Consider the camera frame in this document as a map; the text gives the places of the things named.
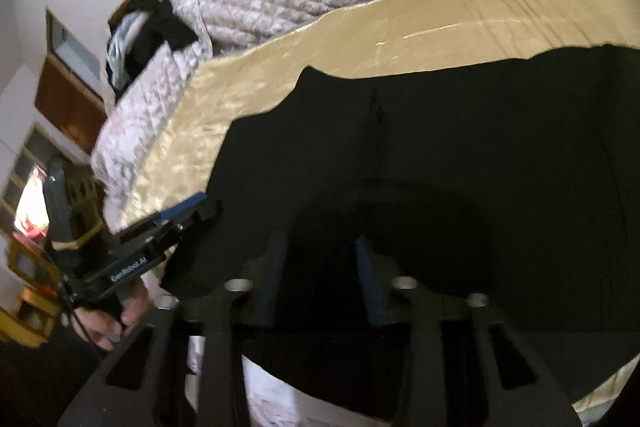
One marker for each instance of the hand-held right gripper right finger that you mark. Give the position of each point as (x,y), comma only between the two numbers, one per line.
(371,289)

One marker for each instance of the beige satin blanket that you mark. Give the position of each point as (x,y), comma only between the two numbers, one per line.
(450,22)

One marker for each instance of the black cloth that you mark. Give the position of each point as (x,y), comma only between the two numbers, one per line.
(165,32)

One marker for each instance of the person's left hand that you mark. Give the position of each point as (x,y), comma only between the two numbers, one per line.
(102,322)

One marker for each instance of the black pants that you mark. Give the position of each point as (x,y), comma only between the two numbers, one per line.
(450,157)

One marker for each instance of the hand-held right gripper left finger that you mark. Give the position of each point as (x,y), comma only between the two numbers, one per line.
(269,289)

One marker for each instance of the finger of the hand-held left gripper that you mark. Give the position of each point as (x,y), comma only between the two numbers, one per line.
(200,219)
(182,207)

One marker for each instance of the yellow wooden shelf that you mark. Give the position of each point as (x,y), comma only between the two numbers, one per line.
(30,302)

